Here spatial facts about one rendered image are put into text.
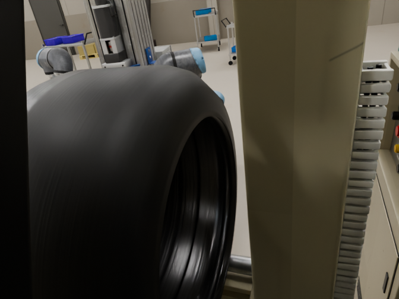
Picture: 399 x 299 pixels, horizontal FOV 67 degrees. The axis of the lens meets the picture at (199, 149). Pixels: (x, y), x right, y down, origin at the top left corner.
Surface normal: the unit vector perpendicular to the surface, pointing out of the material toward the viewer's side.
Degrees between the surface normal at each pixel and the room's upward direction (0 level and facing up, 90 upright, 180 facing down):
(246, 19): 90
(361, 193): 90
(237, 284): 0
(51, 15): 90
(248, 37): 90
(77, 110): 22
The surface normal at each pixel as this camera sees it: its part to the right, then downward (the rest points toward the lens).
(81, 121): -0.26, -0.58
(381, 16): -0.18, 0.49
